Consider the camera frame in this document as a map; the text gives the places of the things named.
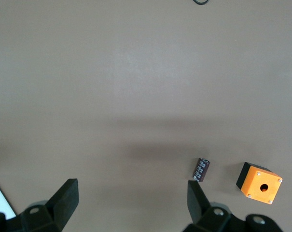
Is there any orange button box with hole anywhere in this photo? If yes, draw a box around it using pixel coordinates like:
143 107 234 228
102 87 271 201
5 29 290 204
236 161 283 205

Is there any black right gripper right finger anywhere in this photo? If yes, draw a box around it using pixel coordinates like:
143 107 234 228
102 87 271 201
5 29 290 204
183 180 281 232

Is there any dark printed capacitor cylinder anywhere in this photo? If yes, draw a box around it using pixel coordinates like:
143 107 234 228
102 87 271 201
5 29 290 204
193 157 211 183

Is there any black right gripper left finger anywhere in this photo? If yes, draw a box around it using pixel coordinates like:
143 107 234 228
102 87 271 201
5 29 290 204
0 178 79 232

